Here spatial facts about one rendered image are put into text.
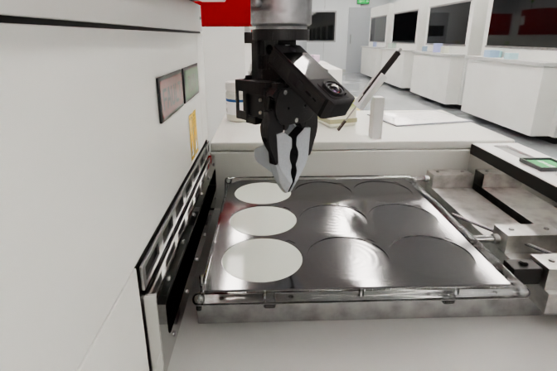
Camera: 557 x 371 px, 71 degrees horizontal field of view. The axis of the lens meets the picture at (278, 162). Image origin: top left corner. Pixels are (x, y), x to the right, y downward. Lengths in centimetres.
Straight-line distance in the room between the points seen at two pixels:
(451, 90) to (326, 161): 644
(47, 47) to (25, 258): 11
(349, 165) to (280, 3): 43
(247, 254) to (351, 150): 38
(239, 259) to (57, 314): 29
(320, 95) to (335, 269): 21
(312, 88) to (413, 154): 44
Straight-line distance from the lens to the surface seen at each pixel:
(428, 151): 85
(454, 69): 715
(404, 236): 58
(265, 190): 71
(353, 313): 54
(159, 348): 42
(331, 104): 42
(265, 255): 51
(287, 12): 47
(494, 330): 58
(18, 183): 21
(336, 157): 79
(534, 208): 73
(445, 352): 53
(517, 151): 87
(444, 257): 55
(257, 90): 49
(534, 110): 526
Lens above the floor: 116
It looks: 18 degrees down
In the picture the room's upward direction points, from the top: straight up
